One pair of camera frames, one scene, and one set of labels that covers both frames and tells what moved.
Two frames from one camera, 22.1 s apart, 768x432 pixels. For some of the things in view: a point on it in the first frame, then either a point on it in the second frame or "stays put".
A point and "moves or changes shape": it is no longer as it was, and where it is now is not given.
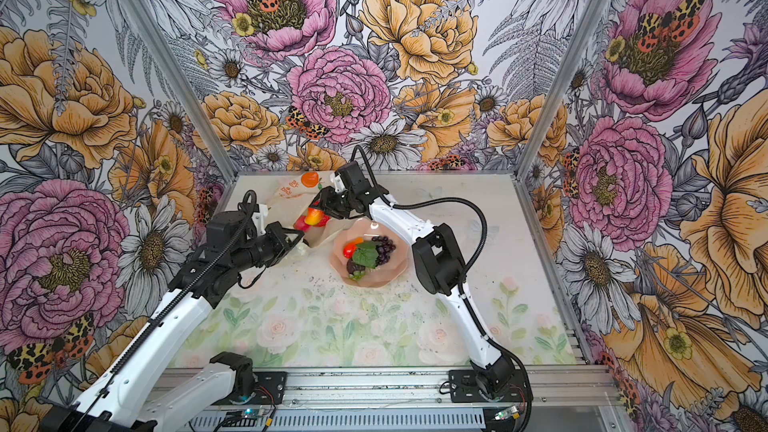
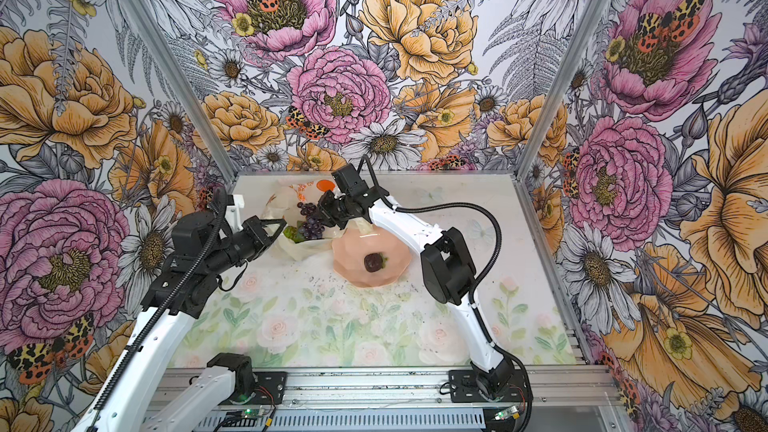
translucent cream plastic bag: [289, 202] moves or changes shape
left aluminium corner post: [168, 61] stays put
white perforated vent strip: [340, 420] stays put
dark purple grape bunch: [384, 248] → [312, 228]
